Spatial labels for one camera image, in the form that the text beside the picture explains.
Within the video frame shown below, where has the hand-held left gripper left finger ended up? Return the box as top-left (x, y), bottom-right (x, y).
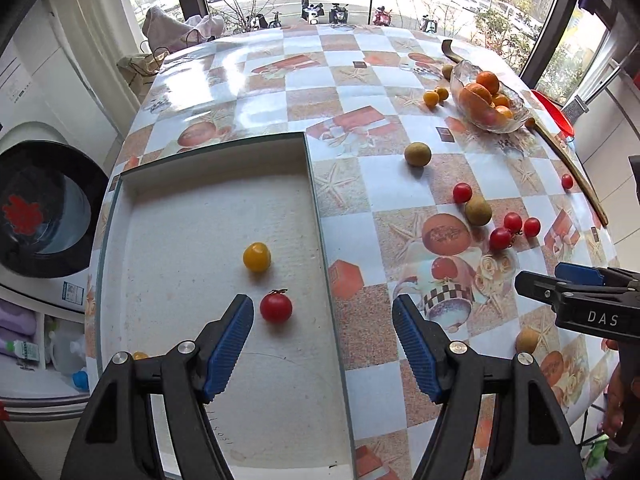
top-left (60, 294), bottom-right (255, 480)

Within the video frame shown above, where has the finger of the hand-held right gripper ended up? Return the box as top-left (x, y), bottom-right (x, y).
top-left (555, 262), bottom-right (640, 292)
top-left (515, 270), bottom-right (608, 311)

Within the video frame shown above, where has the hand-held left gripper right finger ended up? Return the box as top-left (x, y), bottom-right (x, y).
top-left (392, 294), bottom-right (586, 480)

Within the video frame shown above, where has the white glass-rimmed tray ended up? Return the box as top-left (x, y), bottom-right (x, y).
top-left (95, 132), bottom-right (357, 480)

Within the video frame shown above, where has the person's right hand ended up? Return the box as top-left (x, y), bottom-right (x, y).
top-left (601, 338), bottom-right (626, 438)

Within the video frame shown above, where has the long wooden stick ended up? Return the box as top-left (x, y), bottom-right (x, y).
top-left (441, 38), bottom-right (609, 227)

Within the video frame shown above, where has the clear plastic jug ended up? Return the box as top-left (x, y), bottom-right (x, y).
top-left (46, 329), bottom-right (87, 376)

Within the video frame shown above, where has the grey mesh tool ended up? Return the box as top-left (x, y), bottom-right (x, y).
top-left (560, 96), bottom-right (589, 127)

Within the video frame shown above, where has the clear glass bowl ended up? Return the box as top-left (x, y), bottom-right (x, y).
top-left (450, 59), bottom-right (531, 134)

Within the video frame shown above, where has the red plate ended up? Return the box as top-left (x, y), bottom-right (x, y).
top-left (530, 89), bottom-right (576, 139)

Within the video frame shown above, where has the white green-label bottle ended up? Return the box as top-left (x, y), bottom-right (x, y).
top-left (11, 339), bottom-right (42, 362)

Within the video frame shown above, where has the purple detergent bottle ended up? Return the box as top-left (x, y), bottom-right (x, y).
top-left (0, 300), bottom-right (37, 357)

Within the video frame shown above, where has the white washing machine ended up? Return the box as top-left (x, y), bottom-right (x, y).
top-left (0, 0), bottom-right (126, 311)

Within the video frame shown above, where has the patterned checkered tablecloth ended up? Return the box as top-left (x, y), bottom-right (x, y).
top-left (85, 24), bottom-right (622, 480)

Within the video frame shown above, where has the pink cloth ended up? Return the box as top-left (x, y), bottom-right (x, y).
top-left (141, 5), bottom-right (226, 54)

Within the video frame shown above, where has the white storage pedestal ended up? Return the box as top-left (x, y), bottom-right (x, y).
top-left (0, 275), bottom-right (97, 413)

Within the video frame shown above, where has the metal rack rail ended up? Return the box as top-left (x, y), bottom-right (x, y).
top-left (0, 394), bottom-right (92, 418)

